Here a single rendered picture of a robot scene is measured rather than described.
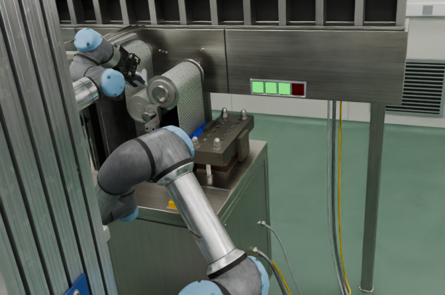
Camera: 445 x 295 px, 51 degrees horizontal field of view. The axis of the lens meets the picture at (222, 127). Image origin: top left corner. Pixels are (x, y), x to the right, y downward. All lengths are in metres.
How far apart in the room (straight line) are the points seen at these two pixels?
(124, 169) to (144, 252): 0.83
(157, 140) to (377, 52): 1.03
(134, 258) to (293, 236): 1.33
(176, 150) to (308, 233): 1.98
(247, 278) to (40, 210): 0.61
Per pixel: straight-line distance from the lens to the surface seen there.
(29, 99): 0.78
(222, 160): 1.86
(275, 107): 4.71
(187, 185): 1.25
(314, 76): 2.01
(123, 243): 2.03
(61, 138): 0.84
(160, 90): 1.88
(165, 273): 2.02
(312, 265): 2.89
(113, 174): 1.24
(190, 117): 2.01
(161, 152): 1.24
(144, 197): 1.88
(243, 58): 2.07
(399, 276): 2.89
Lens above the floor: 1.86
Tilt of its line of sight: 24 degrees down
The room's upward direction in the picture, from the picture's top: 5 degrees counter-clockwise
